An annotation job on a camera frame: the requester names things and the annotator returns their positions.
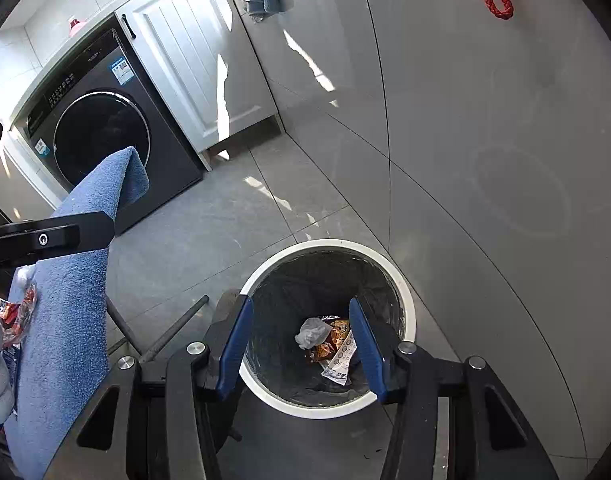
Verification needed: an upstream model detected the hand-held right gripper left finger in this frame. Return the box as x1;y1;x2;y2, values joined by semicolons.
43;295;255;480

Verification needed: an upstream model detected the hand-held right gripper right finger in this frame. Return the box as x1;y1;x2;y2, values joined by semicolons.
349;297;561;480

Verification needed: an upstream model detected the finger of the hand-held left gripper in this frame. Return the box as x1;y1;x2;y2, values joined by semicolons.
0;211;115;281

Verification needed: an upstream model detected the white round bin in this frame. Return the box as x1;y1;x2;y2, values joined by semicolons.
238;240;417;420

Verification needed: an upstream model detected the red snack packet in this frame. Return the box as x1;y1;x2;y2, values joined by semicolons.
0;284;38;347

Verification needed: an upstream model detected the white printed wrapper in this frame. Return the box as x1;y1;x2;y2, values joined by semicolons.
320;332;359;386

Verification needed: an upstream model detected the orange snack wrapper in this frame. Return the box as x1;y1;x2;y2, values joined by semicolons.
305;319;353;365

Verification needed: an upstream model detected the crumpled white tissue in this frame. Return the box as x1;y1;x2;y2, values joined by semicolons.
294;316;333;351

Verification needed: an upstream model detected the black metal table leg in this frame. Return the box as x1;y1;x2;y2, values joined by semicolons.
106;297;144;358
140;296;209;362

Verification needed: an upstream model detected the blue terry towel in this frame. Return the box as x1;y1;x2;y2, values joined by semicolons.
3;146;150;480

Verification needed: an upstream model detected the dark grey washing machine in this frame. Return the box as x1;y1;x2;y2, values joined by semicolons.
13;27;205;236

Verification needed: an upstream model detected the white cabinet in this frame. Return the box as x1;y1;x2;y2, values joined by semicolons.
114;0;286;171

